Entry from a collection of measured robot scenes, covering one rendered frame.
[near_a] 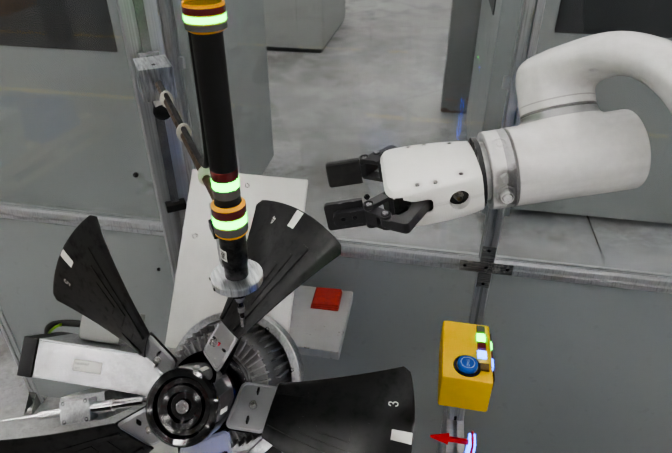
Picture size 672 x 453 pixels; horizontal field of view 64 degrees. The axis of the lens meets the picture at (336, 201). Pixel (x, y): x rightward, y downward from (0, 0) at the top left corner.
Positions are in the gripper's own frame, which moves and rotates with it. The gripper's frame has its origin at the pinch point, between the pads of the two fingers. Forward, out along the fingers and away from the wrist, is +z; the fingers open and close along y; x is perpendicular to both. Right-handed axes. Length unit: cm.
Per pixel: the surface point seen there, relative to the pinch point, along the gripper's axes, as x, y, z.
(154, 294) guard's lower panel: -81, 85, 76
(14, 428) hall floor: -138, 84, 157
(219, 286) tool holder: -13.5, 3.4, 18.1
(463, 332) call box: -60, 33, -17
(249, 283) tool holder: -14.2, 4.0, 14.3
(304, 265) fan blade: -22.4, 16.3, 9.2
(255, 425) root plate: -41.2, 2.0, 20.4
